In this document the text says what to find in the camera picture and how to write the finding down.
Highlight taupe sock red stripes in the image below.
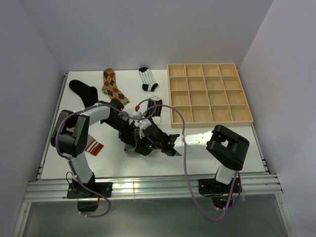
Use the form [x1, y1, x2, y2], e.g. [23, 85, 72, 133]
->
[85, 135, 104, 156]

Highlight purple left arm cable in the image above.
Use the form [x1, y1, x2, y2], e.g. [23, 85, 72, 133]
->
[57, 103, 139, 218]

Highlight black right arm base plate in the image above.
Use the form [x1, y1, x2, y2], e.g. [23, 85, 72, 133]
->
[198, 178, 233, 197]

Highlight wooden compartment tray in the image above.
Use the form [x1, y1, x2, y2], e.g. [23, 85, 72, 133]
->
[167, 63, 253, 128]

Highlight grey sock with black stripes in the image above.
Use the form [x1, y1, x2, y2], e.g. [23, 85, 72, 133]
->
[124, 144, 140, 156]

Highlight black pinstriped sock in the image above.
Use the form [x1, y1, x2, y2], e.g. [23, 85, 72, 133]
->
[144, 96, 162, 125]

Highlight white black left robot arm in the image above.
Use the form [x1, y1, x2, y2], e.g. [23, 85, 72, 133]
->
[50, 99, 136, 197]

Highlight aluminium table edge rail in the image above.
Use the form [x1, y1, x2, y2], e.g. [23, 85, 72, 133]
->
[23, 174, 282, 202]

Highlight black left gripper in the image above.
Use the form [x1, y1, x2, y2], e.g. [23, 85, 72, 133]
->
[102, 117, 136, 147]

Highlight black box under rail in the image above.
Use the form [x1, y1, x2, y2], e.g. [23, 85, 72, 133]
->
[77, 201, 99, 212]

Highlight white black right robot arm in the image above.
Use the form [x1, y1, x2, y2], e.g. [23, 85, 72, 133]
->
[135, 125, 250, 193]

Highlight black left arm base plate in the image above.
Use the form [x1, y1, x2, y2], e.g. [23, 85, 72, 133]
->
[67, 181, 113, 199]

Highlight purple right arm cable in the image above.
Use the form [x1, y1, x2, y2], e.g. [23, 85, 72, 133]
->
[137, 98, 244, 222]

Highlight black sock white stripes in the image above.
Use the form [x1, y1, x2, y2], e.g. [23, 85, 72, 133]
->
[69, 80, 99, 108]

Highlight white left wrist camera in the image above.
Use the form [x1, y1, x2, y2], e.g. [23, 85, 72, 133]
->
[129, 111, 142, 126]

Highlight white sock black toe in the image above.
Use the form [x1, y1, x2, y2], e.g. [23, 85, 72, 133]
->
[138, 67, 158, 92]

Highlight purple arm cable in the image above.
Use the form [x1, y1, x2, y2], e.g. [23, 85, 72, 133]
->
[57, 103, 139, 218]
[137, 98, 244, 222]

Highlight brown orange argyle sock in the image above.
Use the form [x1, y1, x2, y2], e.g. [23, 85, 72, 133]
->
[101, 68, 130, 106]

